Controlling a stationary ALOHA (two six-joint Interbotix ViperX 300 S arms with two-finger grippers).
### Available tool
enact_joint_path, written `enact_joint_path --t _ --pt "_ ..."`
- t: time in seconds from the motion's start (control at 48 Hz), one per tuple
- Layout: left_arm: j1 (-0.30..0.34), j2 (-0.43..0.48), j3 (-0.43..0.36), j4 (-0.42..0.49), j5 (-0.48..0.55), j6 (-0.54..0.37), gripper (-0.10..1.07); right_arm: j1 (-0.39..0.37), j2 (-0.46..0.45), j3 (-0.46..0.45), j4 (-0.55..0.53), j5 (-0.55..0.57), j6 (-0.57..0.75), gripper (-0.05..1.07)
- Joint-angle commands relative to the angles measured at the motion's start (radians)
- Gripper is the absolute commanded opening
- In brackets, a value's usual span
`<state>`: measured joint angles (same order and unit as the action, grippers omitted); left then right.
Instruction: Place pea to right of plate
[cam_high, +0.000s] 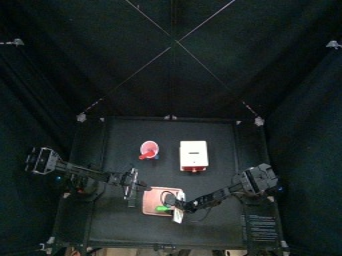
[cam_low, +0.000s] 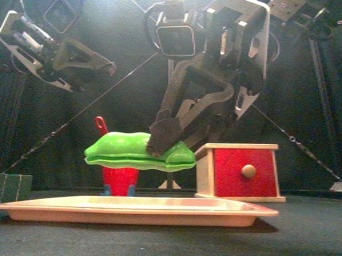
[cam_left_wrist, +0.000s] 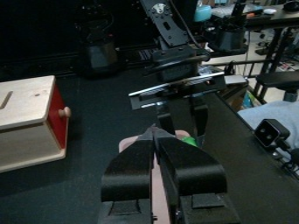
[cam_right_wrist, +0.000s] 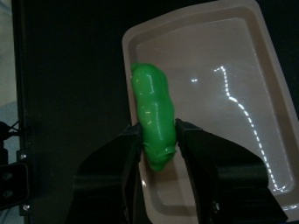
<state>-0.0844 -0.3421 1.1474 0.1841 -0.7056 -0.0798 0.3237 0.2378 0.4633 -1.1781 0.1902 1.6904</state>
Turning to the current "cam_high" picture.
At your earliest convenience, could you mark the red toy cup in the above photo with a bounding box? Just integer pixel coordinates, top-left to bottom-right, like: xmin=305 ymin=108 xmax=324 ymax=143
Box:
xmin=137 ymin=140 xmax=161 ymax=161

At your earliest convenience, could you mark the pink square plate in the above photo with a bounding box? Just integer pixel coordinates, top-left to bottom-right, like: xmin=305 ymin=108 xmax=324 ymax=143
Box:
xmin=140 ymin=186 xmax=185 ymax=218

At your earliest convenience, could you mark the thin diagonal brace wire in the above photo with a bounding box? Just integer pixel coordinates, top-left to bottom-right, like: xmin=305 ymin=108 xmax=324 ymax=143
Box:
xmin=122 ymin=0 xmax=261 ymax=121
xmin=78 ymin=0 xmax=237 ymax=118

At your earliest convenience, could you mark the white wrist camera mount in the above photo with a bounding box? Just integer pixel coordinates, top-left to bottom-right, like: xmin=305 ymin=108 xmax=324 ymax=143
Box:
xmin=171 ymin=191 xmax=188 ymax=225

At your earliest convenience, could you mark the white box with red base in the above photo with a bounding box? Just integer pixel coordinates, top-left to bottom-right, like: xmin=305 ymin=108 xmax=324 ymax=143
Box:
xmin=177 ymin=140 xmax=209 ymax=173

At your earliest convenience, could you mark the white text label sticker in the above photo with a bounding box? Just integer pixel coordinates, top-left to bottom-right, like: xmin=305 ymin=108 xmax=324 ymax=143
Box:
xmin=245 ymin=213 xmax=280 ymax=244

